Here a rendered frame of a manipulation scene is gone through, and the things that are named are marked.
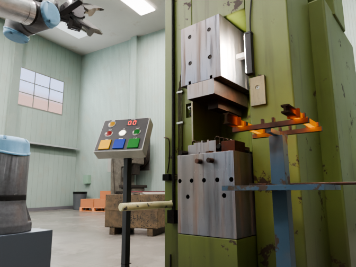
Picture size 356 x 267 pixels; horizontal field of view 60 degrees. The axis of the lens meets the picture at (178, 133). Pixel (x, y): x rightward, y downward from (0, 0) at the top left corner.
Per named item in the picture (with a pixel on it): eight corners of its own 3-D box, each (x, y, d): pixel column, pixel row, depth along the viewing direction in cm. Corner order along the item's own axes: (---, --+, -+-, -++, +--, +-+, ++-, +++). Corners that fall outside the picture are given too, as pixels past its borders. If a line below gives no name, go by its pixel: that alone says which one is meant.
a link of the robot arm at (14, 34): (16, 28, 110) (21, -2, 113) (-4, 35, 115) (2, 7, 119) (38, 41, 118) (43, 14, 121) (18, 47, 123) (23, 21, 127)
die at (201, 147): (215, 153, 175) (215, 138, 176) (188, 156, 187) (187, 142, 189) (250, 159, 207) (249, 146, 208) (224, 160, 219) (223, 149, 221)
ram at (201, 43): (233, 72, 175) (231, 8, 182) (180, 87, 199) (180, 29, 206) (265, 90, 206) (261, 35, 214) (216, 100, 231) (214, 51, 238)
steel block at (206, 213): (237, 239, 153) (233, 150, 161) (177, 233, 177) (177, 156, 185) (280, 228, 196) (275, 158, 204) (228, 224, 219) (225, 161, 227)
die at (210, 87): (214, 93, 181) (213, 78, 183) (187, 99, 194) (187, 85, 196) (247, 107, 213) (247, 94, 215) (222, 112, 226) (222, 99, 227)
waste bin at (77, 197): (89, 209, 1232) (90, 191, 1245) (78, 210, 1186) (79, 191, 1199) (79, 208, 1260) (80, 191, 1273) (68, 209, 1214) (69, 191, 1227)
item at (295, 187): (324, 189, 106) (323, 184, 106) (221, 190, 130) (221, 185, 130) (340, 189, 130) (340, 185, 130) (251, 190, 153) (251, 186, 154)
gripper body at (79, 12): (82, 20, 137) (53, 11, 132) (86, 5, 131) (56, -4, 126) (81, 33, 134) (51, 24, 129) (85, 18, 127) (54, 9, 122)
